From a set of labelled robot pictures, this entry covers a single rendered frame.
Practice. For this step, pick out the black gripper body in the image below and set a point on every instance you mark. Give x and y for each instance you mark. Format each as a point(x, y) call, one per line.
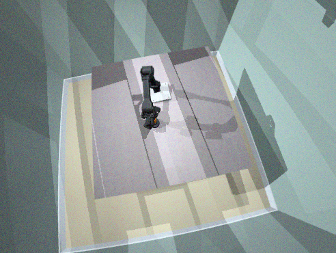
point(157, 109)

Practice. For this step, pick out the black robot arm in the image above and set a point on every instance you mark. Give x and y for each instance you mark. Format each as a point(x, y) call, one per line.
point(148, 81)

